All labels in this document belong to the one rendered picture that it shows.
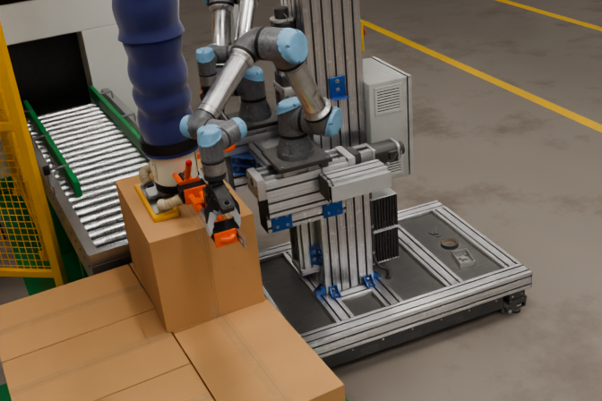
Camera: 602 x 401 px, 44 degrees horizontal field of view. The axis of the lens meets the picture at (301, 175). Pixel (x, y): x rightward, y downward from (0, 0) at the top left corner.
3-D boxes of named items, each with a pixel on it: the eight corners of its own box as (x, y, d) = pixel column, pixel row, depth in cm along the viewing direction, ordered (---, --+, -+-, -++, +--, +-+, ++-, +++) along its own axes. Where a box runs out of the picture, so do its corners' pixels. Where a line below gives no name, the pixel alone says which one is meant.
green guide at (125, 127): (90, 97, 543) (88, 85, 539) (105, 93, 547) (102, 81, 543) (160, 174, 413) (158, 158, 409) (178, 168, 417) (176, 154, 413)
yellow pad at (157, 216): (134, 188, 308) (132, 177, 306) (158, 182, 312) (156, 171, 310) (154, 223, 280) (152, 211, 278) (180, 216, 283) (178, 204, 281)
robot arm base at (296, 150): (305, 143, 312) (304, 121, 307) (320, 156, 299) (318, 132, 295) (271, 151, 307) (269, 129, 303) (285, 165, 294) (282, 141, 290)
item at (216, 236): (208, 236, 246) (206, 223, 244) (229, 230, 249) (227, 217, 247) (216, 248, 239) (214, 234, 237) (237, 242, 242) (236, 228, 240)
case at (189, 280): (132, 260, 335) (115, 180, 317) (217, 235, 348) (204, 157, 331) (167, 333, 284) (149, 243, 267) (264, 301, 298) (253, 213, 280)
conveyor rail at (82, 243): (14, 135, 527) (7, 110, 519) (22, 133, 529) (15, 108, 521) (95, 292, 340) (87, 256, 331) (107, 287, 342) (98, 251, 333)
